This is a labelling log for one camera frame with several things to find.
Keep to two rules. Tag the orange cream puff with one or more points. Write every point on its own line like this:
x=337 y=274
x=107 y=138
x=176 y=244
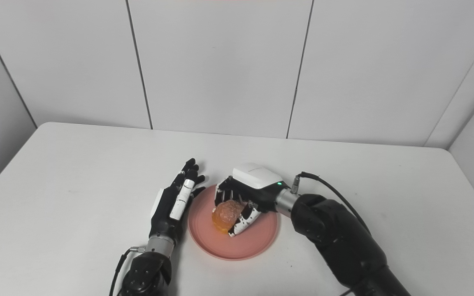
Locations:
x=226 y=213

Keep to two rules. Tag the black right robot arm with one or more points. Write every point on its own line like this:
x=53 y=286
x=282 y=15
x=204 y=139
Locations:
x=344 y=242

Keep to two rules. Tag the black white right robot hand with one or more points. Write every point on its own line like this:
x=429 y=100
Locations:
x=253 y=181

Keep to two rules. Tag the pink round plate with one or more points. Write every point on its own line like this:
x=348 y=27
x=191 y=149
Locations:
x=257 y=240

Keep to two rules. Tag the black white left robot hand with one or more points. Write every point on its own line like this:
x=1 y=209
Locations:
x=171 y=209

